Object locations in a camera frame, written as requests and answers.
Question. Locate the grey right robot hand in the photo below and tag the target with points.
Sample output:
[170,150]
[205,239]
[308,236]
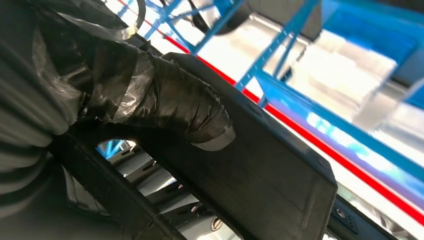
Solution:
[172,99]

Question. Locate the blue metal shelf rack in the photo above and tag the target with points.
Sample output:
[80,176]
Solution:
[298,99]

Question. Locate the red stripe line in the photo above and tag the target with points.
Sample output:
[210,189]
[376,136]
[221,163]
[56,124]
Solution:
[331,154]

